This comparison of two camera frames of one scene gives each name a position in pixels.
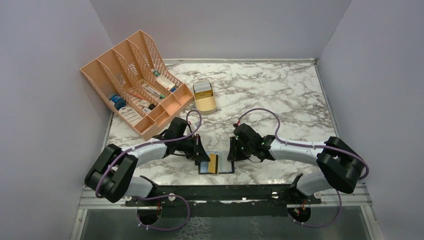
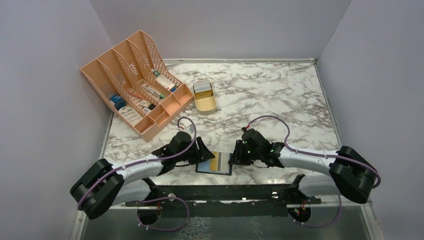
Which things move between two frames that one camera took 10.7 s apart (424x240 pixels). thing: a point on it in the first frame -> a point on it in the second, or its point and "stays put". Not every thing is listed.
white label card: [132, 116] stays put
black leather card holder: [218, 164] stays put
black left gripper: [198, 153] -> [202, 154]
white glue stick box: [165, 82] stays put
